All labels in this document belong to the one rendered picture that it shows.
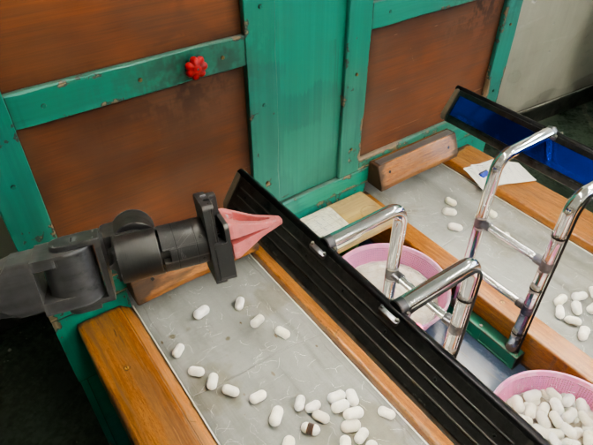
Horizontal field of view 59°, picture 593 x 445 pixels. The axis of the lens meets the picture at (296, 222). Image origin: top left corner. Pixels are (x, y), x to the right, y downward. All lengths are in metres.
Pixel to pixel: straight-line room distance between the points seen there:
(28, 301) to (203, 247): 0.20
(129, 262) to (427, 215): 0.97
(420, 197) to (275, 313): 0.57
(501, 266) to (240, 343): 0.65
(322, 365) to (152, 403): 0.33
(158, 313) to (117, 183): 0.32
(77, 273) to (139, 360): 0.50
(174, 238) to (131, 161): 0.43
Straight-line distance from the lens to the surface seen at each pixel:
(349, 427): 1.00
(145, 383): 1.07
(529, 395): 1.14
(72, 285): 0.64
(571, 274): 1.41
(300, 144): 1.24
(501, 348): 1.23
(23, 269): 0.63
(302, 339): 1.13
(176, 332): 1.16
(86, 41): 0.93
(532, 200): 1.55
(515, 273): 1.35
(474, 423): 0.66
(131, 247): 0.63
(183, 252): 0.63
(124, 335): 1.16
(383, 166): 1.41
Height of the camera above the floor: 1.64
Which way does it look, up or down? 40 degrees down
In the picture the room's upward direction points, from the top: straight up
